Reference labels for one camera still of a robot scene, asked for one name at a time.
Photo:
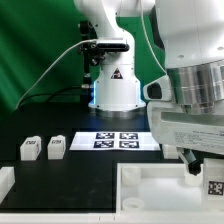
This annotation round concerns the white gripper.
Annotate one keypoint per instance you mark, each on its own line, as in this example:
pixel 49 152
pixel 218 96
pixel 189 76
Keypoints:
pixel 169 125

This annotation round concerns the white square tabletop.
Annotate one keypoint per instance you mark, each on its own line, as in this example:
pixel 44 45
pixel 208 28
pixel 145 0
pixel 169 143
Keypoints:
pixel 161 188

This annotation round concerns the white marker sheet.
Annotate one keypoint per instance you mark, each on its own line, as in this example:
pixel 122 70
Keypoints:
pixel 130 141

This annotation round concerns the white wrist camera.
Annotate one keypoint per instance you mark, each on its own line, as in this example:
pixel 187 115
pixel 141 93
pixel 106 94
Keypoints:
pixel 158 90

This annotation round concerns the black camera on stand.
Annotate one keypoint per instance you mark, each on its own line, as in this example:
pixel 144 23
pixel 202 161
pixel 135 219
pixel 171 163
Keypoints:
pixel 91 56

